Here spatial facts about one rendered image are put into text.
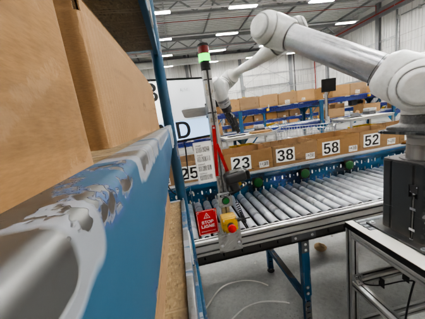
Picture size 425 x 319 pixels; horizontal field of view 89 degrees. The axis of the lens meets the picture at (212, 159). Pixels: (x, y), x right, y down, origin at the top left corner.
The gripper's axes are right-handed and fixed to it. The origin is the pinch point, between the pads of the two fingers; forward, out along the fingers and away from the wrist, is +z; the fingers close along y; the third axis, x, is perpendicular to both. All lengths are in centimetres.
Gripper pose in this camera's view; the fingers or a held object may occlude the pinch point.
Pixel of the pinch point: (235, 128)
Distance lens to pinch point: 172.1
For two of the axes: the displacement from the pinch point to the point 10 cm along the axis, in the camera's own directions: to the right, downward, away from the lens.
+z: 4.2, 7.2, 5.6
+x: 8.0, -5.8, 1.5
